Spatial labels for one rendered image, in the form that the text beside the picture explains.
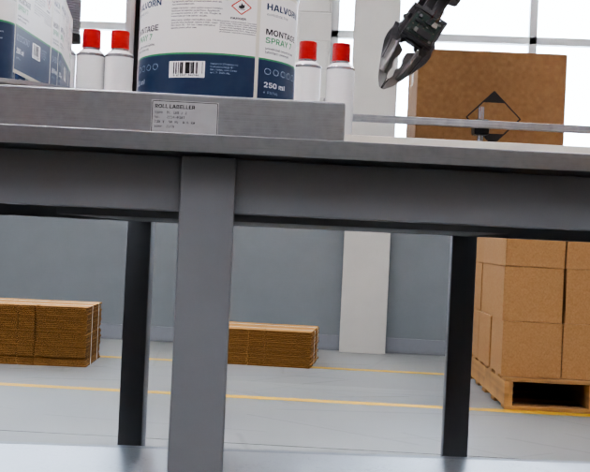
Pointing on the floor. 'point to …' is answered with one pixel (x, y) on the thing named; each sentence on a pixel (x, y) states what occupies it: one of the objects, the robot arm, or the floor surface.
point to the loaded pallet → (542, 323)
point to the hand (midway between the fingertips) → (384, 82)
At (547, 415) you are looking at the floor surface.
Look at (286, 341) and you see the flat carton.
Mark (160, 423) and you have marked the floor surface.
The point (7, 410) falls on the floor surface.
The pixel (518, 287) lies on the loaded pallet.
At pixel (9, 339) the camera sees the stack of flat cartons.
